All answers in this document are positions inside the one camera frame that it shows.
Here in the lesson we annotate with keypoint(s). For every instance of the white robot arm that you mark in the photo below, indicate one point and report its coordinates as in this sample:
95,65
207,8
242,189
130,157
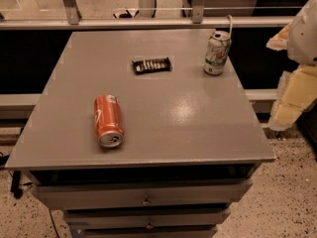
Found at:
296,90

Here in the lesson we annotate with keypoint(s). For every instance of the orange soda can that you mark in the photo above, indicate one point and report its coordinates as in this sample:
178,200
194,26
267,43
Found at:
109,128

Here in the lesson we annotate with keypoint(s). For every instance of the white green 7up can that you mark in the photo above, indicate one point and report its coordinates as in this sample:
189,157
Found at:
217,52

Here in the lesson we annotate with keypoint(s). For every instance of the grey drawer cabinet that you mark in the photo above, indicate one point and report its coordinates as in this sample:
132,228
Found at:
179,125

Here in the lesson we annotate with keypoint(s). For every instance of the dark chocolate bar wrapper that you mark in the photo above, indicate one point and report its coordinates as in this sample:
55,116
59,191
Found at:
152,65

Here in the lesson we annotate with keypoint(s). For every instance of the top grey drawer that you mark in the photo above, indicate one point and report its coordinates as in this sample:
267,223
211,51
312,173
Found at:
142,194

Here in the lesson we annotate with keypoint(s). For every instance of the grey drawer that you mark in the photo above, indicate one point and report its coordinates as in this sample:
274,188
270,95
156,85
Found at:
142,194
149,217
157,232

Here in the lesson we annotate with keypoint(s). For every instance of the middle grey drawer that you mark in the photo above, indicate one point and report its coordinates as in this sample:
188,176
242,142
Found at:
149,217

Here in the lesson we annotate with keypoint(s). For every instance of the grey metal railing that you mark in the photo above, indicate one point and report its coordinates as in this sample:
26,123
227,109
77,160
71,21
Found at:
129,14

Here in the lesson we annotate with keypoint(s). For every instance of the bottom grey drawer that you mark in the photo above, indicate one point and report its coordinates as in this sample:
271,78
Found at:
157,232

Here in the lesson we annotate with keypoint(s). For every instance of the black stand leg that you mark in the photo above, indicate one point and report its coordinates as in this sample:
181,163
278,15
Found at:
15,185

